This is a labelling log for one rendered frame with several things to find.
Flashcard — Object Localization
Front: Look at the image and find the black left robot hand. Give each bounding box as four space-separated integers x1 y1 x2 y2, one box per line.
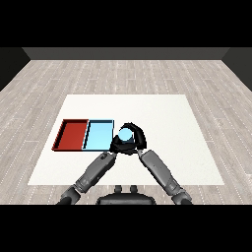
109 136 139 157

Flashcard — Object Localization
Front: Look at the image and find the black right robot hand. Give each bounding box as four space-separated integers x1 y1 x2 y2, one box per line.
118 121 148 152

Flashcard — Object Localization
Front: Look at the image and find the small blue can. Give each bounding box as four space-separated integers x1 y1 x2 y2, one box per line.
116 127 135 145

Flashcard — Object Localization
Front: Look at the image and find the light blue shallow open box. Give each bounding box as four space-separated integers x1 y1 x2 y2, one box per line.
81 118 115 153

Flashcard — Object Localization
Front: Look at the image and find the red shallow open box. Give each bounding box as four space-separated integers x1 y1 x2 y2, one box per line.
51 118 90 153

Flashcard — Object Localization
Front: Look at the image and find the dark grey robot body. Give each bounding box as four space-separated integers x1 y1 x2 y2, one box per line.
96 185 157 206

